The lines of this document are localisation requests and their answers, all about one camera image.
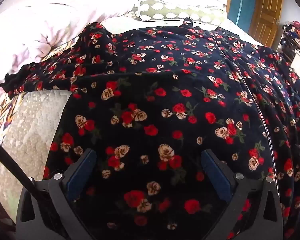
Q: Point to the black floral zip robe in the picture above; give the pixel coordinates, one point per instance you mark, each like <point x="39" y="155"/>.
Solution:
<point x="145" y="92"/>

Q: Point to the patterned quilted bed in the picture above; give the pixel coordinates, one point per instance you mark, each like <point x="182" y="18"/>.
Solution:
<point x="27" y="130"/>

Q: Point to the green white dotted pillow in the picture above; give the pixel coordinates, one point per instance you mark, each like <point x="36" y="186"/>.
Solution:
<point x="175" y="12"/>

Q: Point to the cluttered side shelf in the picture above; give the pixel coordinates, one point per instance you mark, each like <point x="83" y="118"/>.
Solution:
<point x="293" y="36"/>

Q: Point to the pink white duvet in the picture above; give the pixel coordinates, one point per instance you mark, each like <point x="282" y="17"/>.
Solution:
<point x="27" y="30"/>

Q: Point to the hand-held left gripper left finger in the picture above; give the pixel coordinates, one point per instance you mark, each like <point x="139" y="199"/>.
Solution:
<point x="81" y="173"/>

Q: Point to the teal door panel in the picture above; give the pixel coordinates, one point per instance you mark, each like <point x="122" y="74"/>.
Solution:
<point x="242" y="0"/>

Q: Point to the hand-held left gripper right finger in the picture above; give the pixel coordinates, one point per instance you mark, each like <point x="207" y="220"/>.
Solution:
<point x="216" y="173"/>

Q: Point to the wooden door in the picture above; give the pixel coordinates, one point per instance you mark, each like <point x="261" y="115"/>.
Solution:
<point x="266" y="7"/>

